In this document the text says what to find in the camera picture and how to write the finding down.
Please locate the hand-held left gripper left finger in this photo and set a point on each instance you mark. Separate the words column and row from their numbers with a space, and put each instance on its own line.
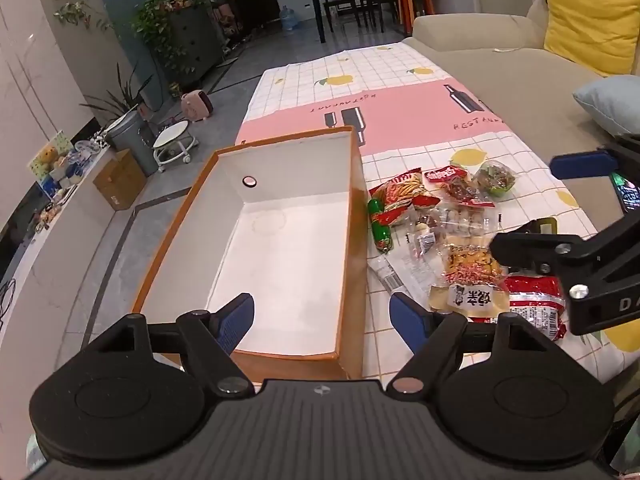
column 235, row 322

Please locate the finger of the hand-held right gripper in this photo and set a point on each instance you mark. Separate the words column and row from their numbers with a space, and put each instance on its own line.
column 580, row 165
column 540, row 252

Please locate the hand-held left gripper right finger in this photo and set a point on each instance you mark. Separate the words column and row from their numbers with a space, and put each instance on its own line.
column 407, row 320

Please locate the clear wrapper packet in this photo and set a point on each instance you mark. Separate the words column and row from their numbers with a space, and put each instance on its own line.
column 405, row 272

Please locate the red snack packet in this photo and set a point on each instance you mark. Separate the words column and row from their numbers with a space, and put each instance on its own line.
column 535, row 305

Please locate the orange yellow snack packet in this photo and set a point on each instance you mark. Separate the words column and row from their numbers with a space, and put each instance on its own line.
column 472, row 262

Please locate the clear packet of white balls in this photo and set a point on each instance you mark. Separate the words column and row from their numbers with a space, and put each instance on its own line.
column 465, row 220

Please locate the green packet of brown snack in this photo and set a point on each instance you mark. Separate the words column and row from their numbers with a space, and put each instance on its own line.
column 495, row 177

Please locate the clear packet with brown snack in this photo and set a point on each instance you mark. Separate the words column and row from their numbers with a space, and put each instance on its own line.
column 422, row 235

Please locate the orange cardboard box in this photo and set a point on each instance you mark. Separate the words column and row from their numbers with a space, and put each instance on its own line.
column 280, row 240

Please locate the green sausage stick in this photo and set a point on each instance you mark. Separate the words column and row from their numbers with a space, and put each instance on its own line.
column 381, row 225

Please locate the red label dark meat packet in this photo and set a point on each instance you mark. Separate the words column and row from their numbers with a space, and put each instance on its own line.
column 460, row 187

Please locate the red yellow fries snack bag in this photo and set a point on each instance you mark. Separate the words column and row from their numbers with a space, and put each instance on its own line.
column 400, row 195

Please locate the smartphone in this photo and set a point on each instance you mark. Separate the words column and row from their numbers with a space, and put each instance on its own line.
column 629, row 192

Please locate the light blue pillow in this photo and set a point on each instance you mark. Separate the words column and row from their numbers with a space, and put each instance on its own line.
column 615, row 102

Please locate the beige sofa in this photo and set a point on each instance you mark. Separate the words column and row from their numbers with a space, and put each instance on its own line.
column 525, row 45

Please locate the yellow pillow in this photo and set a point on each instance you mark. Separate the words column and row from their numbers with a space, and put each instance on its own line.
column 590, row 20

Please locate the brown cardboard box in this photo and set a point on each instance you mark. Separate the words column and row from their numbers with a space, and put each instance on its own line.
column 120, row 180

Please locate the white tv counter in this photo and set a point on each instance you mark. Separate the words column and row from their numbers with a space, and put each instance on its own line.
column 55, row 260

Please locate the white round rolling stool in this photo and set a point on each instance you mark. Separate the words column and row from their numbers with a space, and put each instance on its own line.
column 172, row 140

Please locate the grey bin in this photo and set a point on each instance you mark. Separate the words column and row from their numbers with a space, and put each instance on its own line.
column 132, row 140

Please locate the pink space heater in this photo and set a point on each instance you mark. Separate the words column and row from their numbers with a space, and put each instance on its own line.
column 196, row 105

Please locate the assorted small trinkets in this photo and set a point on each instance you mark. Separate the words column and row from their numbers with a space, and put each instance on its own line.
column 82, row 157

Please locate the orange stool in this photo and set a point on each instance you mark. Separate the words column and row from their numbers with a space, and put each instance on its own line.
column 415, row 2

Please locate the teddy bear picture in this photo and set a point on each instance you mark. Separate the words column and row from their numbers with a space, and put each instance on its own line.
column 50, row 155

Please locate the long leaf potted plant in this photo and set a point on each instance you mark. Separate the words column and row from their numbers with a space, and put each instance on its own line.
column 122, row 97

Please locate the black dining chair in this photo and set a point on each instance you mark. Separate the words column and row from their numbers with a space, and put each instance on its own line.
column 342, row 12
column 377, row 7

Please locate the dark grey cabinet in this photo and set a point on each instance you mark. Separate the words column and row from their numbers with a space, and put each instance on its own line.
column 200, row 40

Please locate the shoe rack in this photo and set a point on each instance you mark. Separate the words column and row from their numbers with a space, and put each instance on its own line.
column 227, row 20

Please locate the blue water jug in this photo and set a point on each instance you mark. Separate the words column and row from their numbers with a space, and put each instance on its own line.
column 288, row 20

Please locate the green ivy plant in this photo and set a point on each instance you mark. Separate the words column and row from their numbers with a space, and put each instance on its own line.
column 160, row 20

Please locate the hanging wall plant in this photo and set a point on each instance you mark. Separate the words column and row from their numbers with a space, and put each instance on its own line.
column 80, row 14

